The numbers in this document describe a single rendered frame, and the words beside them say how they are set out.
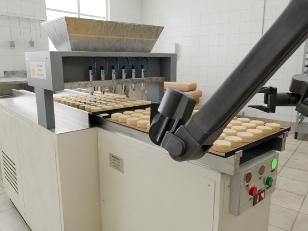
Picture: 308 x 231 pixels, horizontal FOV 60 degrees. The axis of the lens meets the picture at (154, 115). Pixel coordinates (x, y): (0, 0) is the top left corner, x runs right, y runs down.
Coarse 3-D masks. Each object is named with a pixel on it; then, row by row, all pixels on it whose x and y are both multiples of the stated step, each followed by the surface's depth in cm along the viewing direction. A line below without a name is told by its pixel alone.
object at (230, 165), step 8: (96, 120) 126; (104, 120) 120; (112, 128) 116; (120, 128) 111; (128, 128) 106; (128, 136) 107; (136, 136) 103; (144, 136) 99; (152, 144) 96; (240, 152) 71; (192, 160) 82; (200, 160) 80; (208, 160) 78; (216, 160) 75; (224, 160) 73; (232, 160) 71; (216, 168) 76; (224, 168) 74; (232, 168) 72
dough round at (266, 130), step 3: (258, 126) 91; (261, 126) 91; (264, 126) 91; (267, 126) 91; (258, 129) 89; (261, 129) 88; (264, 129) 88; (267, 129) 88; (270, 129) 88; (264, 132) 88; (267, 132) 88; (270, 132) 88
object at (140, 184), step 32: (128, 160) 108; (160, 160) 92; (128, 192) 111; (160, 192) 95; (192, 192) 83; (224, 192) 76; (128, 224) 114; (160, 224) 97; (192, 224) 85; (224, 224) 79; (256, 224) 94
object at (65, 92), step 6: (66, 90) 218; (72, 90) 214; (144, 108) 144; (288, 132) 90; (276, 138) 91; (282, 138) 90; (258, 144) 96; (264, 144) 95; (270, 144) 93; (276, 144) 91; (282, 144) 90; (276, 150) 92; (282, 150) 91
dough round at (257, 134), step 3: (249, 129) 87; (252, 129) 87; (255, 129) 87; (249, 132) 84; (252, 132) 84; (255, 132) 84; (258, 132) 84; (261, 132) 84; (255, 135) 84; (258, 135) 84; (261, 135) 84; (255, 138) 84; (258, 138) 84
